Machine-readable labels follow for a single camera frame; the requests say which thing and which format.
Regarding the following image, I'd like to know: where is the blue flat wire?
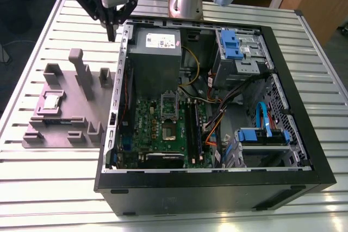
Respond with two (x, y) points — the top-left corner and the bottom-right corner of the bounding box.
(255, 101), (273, 138)

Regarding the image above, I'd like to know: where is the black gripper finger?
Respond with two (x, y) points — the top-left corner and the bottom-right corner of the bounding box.
(69, 0), (113, 41)
(111, 0), (139, 41)

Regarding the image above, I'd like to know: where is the black graphics card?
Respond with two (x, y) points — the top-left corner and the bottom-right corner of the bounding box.
(138, 152), (185, 170)

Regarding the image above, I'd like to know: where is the orange wire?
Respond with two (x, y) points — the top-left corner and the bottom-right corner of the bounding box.
(204, 117), (222, 147)

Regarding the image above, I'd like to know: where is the grey power supply unit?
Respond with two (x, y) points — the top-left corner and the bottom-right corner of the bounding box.
(127, 28), (182, 96)

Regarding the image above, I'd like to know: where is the blue plastic drive bracket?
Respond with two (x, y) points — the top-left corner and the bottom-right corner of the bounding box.
(225, 47), (245, 60)
(221, 30), (240, 49)

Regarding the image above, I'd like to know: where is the green motherboard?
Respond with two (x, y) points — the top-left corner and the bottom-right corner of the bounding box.
(116, 95), (215, 169)

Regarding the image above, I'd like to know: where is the black cable bundle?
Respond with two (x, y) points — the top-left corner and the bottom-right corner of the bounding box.
(202, 72), (274, 132)

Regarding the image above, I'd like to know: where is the blue disk carrier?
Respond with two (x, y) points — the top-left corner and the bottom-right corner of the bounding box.
(234, 128), (291, 146)

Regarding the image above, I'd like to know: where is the RAM stick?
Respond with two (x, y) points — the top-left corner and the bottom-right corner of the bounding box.
(43, 118), (74, 124)

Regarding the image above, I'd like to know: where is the silver CPU chip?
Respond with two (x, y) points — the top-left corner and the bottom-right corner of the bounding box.
(43, 93), (59, 109)

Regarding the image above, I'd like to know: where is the grey parts rack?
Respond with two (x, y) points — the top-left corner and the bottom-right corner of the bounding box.
(21, 48), (117, 150)

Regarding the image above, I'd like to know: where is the yellow wire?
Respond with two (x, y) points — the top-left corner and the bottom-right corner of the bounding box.
(178, 46), (201, 88)

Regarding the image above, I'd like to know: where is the silver disk bay cage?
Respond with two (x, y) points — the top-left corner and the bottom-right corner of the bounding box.
(232, 127), (310, 169)

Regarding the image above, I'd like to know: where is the black RAM slot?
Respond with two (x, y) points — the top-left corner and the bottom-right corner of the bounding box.
(185, 99), (196, 162)
(193, 99), (204, 161)

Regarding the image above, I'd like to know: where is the metal socket cover frame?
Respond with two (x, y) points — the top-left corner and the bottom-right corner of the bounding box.
(160, 90), (181, 122)

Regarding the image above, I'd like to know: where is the CPU socket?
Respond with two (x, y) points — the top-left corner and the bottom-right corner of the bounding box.
(161, 122), (179, 142)

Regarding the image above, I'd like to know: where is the black PC case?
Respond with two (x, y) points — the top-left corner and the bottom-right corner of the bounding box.
(94, 13), (337, 218)

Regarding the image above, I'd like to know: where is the silver drive cage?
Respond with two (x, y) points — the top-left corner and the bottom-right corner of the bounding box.
(212, 28), (275, 89)

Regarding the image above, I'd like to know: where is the thin red fan wire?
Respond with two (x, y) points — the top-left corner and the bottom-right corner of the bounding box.
(121, 73), (130, 124)

